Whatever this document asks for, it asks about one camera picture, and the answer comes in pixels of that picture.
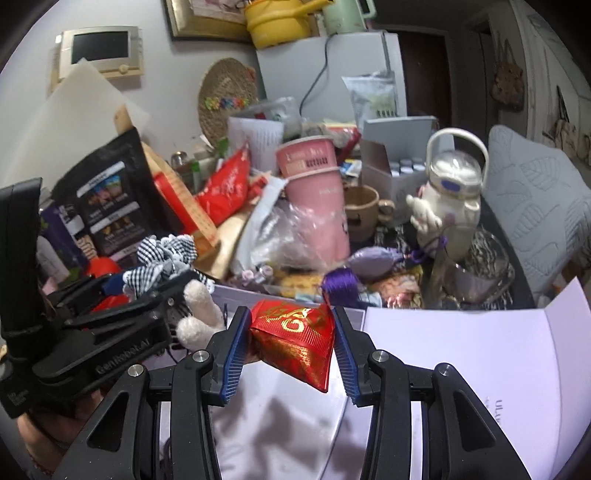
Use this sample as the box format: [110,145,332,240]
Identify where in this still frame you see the red orange carton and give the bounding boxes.
[150,143,220,252]

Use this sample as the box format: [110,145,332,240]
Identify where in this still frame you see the beige mug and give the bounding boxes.
[343,184,397,244]

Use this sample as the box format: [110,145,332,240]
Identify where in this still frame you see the lavender fabric sachet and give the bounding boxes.
[346,246,408,281]

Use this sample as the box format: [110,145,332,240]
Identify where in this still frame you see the clear bag of sundries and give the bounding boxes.
[230,96,303,140]

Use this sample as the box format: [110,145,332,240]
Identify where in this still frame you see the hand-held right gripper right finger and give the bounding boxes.
[332,305,532,480]

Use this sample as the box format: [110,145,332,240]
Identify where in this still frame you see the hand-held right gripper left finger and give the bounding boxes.
[53,305,253,480]

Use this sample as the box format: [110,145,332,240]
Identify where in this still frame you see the white box of vials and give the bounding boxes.
[359,115,440,209]

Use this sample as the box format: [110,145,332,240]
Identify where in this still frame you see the white mini fridge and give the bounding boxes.
[255,31,408,127]

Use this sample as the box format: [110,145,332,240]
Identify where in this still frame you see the white astronaut figure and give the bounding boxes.
[405,128,490,260]

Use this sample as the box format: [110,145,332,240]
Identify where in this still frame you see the black coffee bag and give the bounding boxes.
[50,127,160,261]

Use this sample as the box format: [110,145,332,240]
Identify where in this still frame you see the purple box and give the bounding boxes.
[38,202,92,274]

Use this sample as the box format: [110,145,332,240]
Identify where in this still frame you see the pale green kettle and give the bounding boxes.
[321,0,377,36]

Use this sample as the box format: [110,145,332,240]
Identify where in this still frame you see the white cardboard box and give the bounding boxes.
[159,276,591,480]

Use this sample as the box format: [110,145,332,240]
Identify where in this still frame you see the black cable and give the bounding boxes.
[299,33,340,121]

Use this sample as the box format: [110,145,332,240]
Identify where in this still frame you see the person's left hand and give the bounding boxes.
[18,390,100,475]

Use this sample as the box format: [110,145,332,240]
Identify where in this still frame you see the white plastic board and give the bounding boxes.
[7,60,153,188]

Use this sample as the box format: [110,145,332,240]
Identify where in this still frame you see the silver green packet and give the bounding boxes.
[342,71,400,129]

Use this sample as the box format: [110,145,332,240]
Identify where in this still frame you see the yellow pot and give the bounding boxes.
[244,0,326,50]

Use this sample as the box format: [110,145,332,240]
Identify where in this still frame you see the white printed leaflet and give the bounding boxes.
[228,116,286,172]

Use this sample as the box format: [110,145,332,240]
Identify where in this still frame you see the colourful candy packet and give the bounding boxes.
[368,272,424,309]

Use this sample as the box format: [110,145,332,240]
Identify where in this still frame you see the yellow snack packet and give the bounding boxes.
[271,272,325,300]

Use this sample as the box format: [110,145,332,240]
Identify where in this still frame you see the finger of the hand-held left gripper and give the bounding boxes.
[44,273,127,309]
[60,270,201,335]

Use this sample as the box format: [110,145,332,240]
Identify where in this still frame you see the grey quilted cushion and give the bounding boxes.
[479,124,591,298]

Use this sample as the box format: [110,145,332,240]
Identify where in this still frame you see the red snack bag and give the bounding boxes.
[195,147,254,228]

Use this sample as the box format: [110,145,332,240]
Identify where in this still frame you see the clear plastic bag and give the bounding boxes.
[235,202,345,274]

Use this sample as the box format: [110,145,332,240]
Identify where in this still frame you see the purple tassel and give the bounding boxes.
[321,269,362,306]

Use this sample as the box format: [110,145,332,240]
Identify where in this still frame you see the white pouch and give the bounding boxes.
[230,176,289,273]

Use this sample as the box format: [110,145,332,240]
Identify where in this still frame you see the white bottle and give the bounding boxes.
[35,234,71,291]

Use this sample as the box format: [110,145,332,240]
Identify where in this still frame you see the tan paper pouch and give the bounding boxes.
[193,213,252,280]

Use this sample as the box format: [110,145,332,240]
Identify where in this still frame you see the pink bead charm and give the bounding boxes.
[239,267,274,286]

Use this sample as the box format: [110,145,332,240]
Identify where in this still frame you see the red gold snack packet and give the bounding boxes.
[249,299,335,394]

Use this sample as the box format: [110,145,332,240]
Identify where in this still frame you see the framed picture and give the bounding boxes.
[164,0,259,44]

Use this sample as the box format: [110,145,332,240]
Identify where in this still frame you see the dark wooden door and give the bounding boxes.
[376,18,494,131]

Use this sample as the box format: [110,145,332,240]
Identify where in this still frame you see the beige wall intercom panel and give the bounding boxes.
[56,26,145,89]

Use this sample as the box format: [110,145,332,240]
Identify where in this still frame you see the red plastic container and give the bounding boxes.
[87,256,134,315]

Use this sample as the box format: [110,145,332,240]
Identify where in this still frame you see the clear glass cup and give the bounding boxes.
[431,230,516,309]

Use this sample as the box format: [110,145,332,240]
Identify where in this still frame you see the pink printed paper cup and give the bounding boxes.
[276,136,341,180]

